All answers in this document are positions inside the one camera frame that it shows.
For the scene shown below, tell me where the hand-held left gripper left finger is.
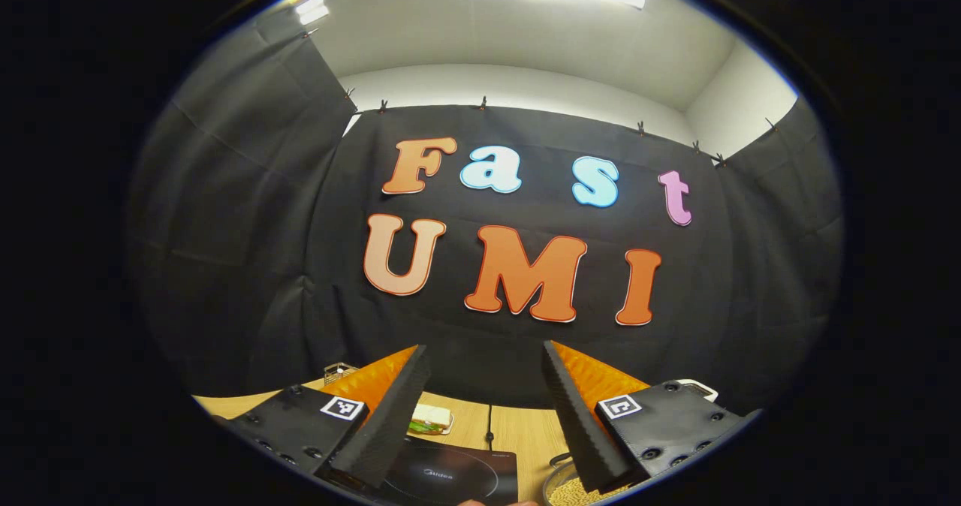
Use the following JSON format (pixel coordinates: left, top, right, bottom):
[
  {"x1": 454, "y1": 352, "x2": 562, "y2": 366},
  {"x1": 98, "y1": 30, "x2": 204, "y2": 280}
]
[{"x1": 212, "y1": 345, "x2": 432, "y2": 493}]

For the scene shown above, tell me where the white toaster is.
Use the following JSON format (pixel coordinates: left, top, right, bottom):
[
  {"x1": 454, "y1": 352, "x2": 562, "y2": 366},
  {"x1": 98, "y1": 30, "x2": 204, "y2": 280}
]
[{"x1": 674, "y1": 378, "x2": 720, "y2": 404}]

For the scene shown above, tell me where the heap of soybeans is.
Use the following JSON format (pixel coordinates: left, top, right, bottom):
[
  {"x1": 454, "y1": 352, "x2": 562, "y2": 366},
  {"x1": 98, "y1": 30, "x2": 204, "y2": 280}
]
[{"x1": 550, "y1": 477, "x2": 631, "y2": 506}]

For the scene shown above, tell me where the row of small cloth clips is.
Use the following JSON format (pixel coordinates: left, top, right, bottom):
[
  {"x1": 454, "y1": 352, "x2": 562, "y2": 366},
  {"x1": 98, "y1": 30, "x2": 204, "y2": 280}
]
[{"x1": 300, "y1": 27, "x2": 780, "y2": 169}]

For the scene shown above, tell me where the sandwich on small plate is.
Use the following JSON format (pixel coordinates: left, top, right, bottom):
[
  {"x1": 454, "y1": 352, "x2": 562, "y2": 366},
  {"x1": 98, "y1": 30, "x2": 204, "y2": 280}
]
[{"x1": 408, "y1": 404, "x2": 454, "y2": 436}]

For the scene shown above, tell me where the black induction cooktop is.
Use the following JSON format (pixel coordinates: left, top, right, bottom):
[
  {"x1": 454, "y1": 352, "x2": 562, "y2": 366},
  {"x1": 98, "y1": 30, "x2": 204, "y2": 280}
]
[{"x1": 381, "y1": 436, "x2": 520, "y2": 506}]

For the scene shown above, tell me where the steel pot with black handle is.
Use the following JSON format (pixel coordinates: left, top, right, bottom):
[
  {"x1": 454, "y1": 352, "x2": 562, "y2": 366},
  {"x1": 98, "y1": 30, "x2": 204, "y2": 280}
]
[{"x1": 541, "y1": 453, "x2": 639, "y2": 506}]

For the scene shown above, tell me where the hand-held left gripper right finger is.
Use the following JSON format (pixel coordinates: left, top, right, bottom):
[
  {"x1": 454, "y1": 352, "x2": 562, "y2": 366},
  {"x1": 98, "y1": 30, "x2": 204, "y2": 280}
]
[{"x1": 541, "y1": 340, "x2": 764, "y2": 495}]

